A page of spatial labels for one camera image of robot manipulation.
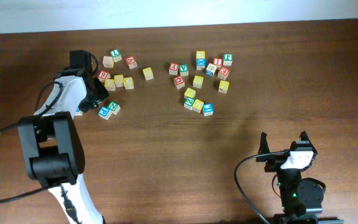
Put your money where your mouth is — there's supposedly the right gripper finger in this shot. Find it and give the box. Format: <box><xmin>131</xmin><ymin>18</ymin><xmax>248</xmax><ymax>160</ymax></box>
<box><xmin>258</xmin><ymin>132</ymin><xmax>270</xmax><ymax>154</ymax></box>
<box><xmin>300</xmin><ymin>131</ymin><xmax>310</xmax><ymax>142</ymax></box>

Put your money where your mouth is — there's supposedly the yellow S block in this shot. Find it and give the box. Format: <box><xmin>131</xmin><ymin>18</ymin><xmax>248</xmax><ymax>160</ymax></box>
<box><xmin>193</xmin><ymin>75</ymin><xmax>204</xmax><ymax>88</ymax></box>

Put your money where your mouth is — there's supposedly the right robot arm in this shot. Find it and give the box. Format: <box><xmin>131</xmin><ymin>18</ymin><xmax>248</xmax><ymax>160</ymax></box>
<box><xmin>256</xmin><ymin>131</ymin><xmax>344</xmax><ymax>223</ymax></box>

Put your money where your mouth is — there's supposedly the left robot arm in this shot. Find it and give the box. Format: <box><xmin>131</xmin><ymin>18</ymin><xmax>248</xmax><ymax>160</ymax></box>
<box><xmin>18</xmin><ymin>50</ymin><xmax>109</xmax><ymax>223</ymax></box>

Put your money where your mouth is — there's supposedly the plain wooden block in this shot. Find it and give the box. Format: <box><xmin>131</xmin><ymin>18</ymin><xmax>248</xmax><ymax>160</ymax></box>
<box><xmin>103</xmin><ymin>56</ymin><xmax>114</xmax><ymax>68</ymax></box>

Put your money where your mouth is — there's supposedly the red 6 number block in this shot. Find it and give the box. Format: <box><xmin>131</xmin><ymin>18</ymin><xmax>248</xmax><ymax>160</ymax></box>
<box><xmin>98</xmin><ymin>70</ymin><xmax>111</xmax><ymax>83</ymax></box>

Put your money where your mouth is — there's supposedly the green L letter block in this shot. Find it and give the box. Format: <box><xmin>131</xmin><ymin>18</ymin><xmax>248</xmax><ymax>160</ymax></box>
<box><xmin>110</xmin><ymin>49</ymin><xmax>122</xmax><ymax>62</ymax></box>

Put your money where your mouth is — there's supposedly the yellow block left cluster front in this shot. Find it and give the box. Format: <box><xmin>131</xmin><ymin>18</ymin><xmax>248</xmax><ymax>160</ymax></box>
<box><xmin>104</xmin><ymin>79</ymin><xmax>116</xmax><ymax>91</ymax></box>

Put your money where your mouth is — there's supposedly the yellow block cluster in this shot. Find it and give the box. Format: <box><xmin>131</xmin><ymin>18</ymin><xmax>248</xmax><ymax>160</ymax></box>
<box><xmin>114</xmin><ymin>74</ymin><xmax>124</xmax><ymax>87</ymax></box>
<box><xmin>196</xmin><ymin>50</ymin><xmax>206</xmax><ymax>59</ymax></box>
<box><xmin>104</xmin><ymin>79</ymin><xmax>116</xmax><ymax>91</ymax></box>
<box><xmin>123</xmin><ymin>77</ymin><xmax>134</xmax><ymax>90</ymax></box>

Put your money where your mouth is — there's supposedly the yellow block left cluster middle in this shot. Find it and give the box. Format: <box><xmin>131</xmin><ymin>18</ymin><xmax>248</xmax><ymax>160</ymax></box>
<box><xmin>114</xmin><ymin>74</ymin><xmax>124</xmax><ymax>87</ymax></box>

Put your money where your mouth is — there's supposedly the red A letter block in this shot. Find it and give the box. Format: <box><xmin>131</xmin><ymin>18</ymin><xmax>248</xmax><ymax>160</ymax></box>
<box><xmin>125</xmin><ymin>56</ymin><xmax>137</xmax><ymax>69</ymax></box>

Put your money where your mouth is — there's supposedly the yellow block left cluster right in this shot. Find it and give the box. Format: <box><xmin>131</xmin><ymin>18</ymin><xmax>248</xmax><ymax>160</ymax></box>
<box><xmin>123</xmin><ymin>77</ymin><xmax>134</xmax><ymax>90</ymax></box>

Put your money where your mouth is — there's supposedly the blue H block lower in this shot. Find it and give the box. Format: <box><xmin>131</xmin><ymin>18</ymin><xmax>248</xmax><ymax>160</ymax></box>
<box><xmin>75</xmin><ymin>108</ymin><xmax>83</xmax><ymax>116</ymax></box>

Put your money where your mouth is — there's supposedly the blue P letter block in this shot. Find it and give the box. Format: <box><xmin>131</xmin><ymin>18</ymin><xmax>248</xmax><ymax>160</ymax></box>
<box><xmin>98</xmin><ymin>106</ymin><xmax>112</xmax><ymax>120</ymax></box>

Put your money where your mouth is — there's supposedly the green N letter block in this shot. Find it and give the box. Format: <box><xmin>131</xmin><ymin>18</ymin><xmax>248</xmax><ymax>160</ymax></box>
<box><xmin>108</xmin><ymin>101</ymin><xmax>121</xmax><ymax>115</ymax></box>

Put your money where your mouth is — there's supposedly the yellow lone block centre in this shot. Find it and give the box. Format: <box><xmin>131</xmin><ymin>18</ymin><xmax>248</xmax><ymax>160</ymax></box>
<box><xmin>142</xmin><ymin>67</ymin><xmax>154</xmax><ymax>81</ymax></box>

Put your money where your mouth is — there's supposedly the blue 1 number block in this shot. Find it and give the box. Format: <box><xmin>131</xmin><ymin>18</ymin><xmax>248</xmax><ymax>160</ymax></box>
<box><xmin>203</xmin><ymin>103</ymin><xmax>214</xmax><ymax>116</ymax></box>

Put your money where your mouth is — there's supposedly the yellow block far right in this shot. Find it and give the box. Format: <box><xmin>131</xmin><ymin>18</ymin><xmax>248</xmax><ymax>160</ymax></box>
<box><xmin>218</xmin><ymin>80</ymin><xmax>229</xmax><ymax>93</ymax></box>

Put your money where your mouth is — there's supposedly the yellow block beside Z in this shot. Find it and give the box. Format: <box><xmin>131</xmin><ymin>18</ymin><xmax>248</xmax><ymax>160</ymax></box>
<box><xmin>192</xmin><ymin>99</ymin><xmax>204</xmax><ymax>113</ymax></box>

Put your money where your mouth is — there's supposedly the red E letter block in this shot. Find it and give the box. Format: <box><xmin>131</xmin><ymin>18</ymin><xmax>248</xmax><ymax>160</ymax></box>
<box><xmin>218</xmin><ymin>67</ymin><xmax>230</xmax><ymax>80</ymax></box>

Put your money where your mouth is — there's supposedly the green Z letter block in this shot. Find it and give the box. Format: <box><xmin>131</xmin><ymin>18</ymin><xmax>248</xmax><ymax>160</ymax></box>
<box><xmin>184</xmin><ymin>97</ymin><xmax>195</xmax><ymax>110</ymax></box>

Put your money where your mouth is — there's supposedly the red Y letter block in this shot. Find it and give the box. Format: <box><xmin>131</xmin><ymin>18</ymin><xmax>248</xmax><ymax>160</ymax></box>
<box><xmin>168</xmin><ymin>63</ymin><xmax>179</xmax><ymax>75</ymax></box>

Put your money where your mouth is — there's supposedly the blue edged wooden block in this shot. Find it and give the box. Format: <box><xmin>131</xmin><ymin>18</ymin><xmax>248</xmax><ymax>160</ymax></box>
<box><xmin>205</xmin><ymin>63</ymin><xmax>217</xmax><ymax>77</ymax></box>

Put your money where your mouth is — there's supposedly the green J letter block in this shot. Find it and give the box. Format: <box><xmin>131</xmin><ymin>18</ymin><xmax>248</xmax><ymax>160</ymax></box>
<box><xmin>223</xmin><ymin>54</ymin><xmax>233</xmax><ymax>66</ymax></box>

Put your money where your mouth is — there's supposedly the red I letter block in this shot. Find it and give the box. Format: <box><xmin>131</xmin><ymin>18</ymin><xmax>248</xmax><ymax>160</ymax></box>
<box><xmin>213</xmin><ymin>58</ymin><xmax>223</xmax><ymax>70</ymax></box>

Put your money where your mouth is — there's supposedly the red Q letter block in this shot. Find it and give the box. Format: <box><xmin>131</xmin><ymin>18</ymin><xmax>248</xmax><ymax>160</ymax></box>
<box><xmin>173</xmin><ymin>75</ymin><xmax>185</xmax><ymax>89</ymax></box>

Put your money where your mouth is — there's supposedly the green V letter block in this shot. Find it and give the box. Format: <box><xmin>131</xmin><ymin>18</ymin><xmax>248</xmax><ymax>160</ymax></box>
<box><xmin>179</xmin><ymin>64</ymin><xmax>189</xmax><ymax>77</ymax></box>

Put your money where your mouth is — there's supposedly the blue X letter block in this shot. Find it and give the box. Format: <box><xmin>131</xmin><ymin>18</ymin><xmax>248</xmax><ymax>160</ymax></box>
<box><xmin>196</xmin><ymin>58</ymin><xmax>206</xmax><ymax>70</ymax></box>

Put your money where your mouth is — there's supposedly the yellow block top right cluster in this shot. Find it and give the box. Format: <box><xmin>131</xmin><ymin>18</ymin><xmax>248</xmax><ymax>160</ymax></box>
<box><xmin>196</xmin><ymin>50</ymin><xmax>206</xmax><ymax>59</ymax></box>

